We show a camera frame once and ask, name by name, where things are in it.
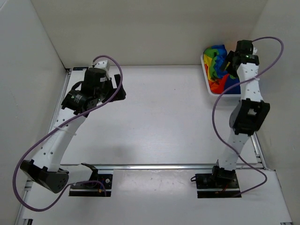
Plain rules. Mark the dark label sticker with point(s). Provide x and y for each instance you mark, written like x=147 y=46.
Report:
x=79 y=68

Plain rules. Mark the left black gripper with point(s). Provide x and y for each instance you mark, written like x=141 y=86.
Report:
x=120 y=94

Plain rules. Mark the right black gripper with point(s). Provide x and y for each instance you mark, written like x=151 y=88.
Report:
x=229 y=59

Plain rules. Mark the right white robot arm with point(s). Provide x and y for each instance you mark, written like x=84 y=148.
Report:
x=248 y=115

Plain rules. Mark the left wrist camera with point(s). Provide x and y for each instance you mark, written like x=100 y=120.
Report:
x=102 y=64

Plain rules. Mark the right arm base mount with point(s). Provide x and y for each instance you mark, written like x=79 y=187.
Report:
x=215 y=182

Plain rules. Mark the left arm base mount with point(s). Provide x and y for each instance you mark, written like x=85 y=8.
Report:
x=99 y=184

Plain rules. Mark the rainbow striped shorts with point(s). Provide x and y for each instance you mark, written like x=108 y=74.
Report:
x=218 y=80

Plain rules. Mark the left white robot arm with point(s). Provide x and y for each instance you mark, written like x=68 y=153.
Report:
x=45 y=166

